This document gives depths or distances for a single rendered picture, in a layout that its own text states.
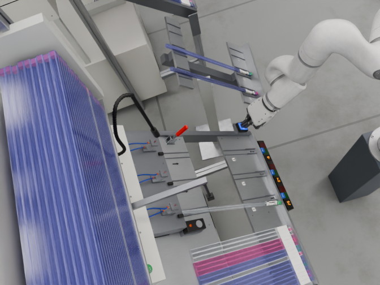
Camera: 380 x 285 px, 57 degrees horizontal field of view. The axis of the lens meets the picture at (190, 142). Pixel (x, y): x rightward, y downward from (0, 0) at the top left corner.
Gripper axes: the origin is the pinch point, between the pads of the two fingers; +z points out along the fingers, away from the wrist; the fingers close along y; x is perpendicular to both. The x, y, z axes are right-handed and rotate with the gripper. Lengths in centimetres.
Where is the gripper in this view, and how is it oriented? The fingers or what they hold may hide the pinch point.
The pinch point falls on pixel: (245, 124)
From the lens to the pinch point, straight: 154.4
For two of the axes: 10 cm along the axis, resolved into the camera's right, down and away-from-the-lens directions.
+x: -7.9, 0.2, -6.1
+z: -5.2, 4.9, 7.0
